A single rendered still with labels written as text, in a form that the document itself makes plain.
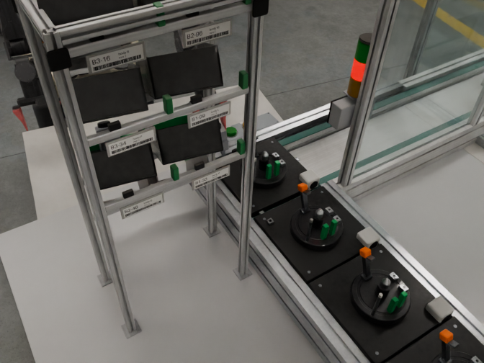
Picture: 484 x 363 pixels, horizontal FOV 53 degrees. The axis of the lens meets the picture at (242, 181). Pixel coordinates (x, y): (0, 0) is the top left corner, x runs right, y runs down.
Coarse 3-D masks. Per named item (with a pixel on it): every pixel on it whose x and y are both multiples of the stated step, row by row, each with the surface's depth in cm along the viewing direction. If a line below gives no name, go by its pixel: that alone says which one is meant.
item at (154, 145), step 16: (144, 128) 122; (160, 128) 123; (176, 128) 96; (192, 128) 97; (208, 128) 98; (160, 144) 96; (176, 144) 97; (192, 144) 98; (208, 144) 99; (160, 160) 99; (176, 160) 98
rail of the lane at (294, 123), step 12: (324, 108) 170; (288, 120) 164; (300, 120) 166; (312, 120) 165; (324, 120) 170; (264, 132) 160; (276, 132) 160; (288, 132) 162; (228, 144) 155; (216, 156) 151
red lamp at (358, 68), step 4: (356, 60) 117; (356, 64) 117; (360, 64) 116; (364, 64) 116; (352, 68) 120; (356, 68) 118; (360, 68) 117; (352, 72) 120; (356, 72) 118; (360, 72) 118; (352, 76) 120; (356, 76) 119; (360, 76) 119; (356, 80) 120; (360, 80) 119
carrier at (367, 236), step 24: (312, 192) 140; (264, 216) 133; (288, 216) 133; (312, 216) 130; (336, 216) 129; (288, 240) 127; (312, 240) 125; (336, 240) 125; (360, 240) 127; (312, 264) 122; (336, 264) 122
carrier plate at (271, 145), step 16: (256, 144) 154; (272, 144) 154; (240, 160) 148; (288, 160) 149; (240, 176) 143; (288, 176) 144; (240, 192) 139; (256, 192) 139; (272, 192) 139; (288, 192) 139; (256, 208) 135
